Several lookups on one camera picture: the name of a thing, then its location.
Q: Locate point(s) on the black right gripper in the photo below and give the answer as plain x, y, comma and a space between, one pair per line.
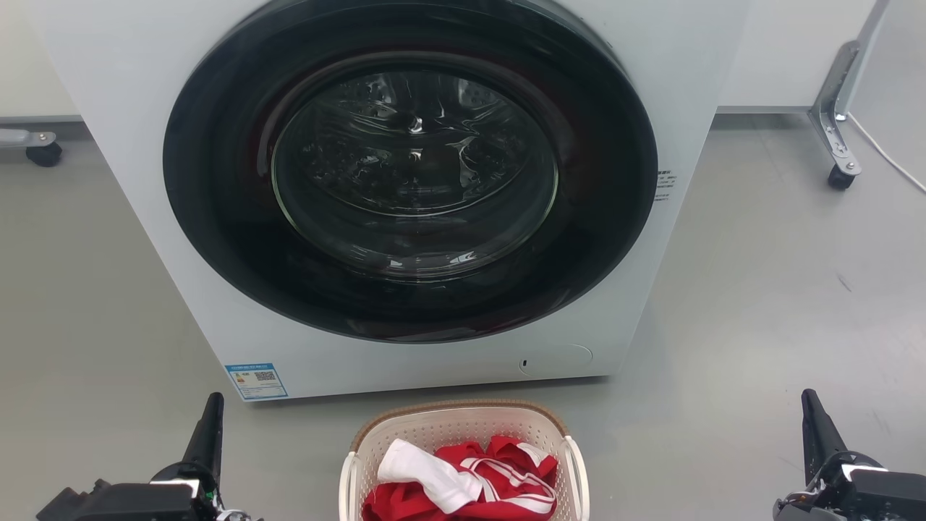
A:
868, 496

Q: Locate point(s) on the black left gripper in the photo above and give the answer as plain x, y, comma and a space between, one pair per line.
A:
137, 503

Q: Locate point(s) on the cream perforated laundry basket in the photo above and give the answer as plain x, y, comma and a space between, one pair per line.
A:
434, 423

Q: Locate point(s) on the blue energy label sticker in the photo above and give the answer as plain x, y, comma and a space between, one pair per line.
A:
256, 381

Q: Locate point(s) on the black round washer door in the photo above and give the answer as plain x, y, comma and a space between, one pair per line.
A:
217, 188

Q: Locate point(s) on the black caster wheel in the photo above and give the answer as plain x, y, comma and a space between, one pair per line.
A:
45, 155
840, 178

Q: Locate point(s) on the round filter cover flap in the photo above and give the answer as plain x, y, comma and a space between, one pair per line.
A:
557, 359

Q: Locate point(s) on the red garment with white stripes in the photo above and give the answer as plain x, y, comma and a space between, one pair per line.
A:
506, 496

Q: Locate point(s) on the grey metal stand leg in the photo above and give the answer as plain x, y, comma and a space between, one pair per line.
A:
25, 137

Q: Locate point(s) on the white front-load washing machine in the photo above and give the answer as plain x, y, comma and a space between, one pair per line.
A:
130, 87

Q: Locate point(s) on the grey metal stand bracket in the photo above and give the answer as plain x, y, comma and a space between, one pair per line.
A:
832, 108

